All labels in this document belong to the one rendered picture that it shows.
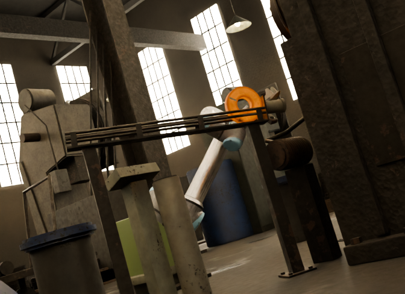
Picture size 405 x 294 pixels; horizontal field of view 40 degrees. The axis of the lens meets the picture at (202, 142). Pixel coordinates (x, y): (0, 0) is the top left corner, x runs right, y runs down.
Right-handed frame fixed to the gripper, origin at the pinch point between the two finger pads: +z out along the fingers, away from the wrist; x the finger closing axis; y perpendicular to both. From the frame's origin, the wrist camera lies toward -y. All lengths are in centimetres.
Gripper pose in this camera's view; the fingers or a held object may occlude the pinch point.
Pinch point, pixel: (278, 93)
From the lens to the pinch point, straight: 260.8
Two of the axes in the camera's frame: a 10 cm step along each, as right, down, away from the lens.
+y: -5.0, -8.4, 2.0
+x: 7.2, -2.8, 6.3
